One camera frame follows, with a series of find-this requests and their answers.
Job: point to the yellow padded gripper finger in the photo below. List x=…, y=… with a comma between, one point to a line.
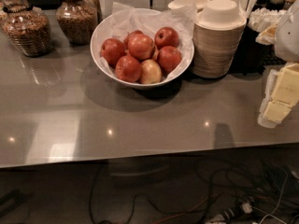
x=267, y=36
x=281, y=95

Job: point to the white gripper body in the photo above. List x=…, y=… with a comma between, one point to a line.
x=289, y=36

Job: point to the red apple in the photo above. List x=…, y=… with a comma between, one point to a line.
x=111, y=50
x=166, y=36
x=141, y=47
x=169, y=58
x=128, y=69

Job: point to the yellow-red apple front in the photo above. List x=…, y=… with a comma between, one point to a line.
x=151, y=72

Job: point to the white ceramic bowl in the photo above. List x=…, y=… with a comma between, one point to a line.
x=99, y=34

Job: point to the white napkin stack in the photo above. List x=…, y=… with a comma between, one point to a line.
x=261, y=18

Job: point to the black condiment caddy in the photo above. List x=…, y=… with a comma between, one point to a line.
x=252, y=57

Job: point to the dark bottle with cap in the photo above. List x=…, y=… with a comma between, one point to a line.
x=275, y=4

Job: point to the front stack of paper bowls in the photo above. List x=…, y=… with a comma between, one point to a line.
x=217, y=32

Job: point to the power strip on floor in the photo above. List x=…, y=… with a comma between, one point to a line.
x=225, y=216

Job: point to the middle glass granola jar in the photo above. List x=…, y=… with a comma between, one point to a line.
x=77, y=19

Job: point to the large glass granola jar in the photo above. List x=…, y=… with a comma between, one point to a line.
x=27, y=28

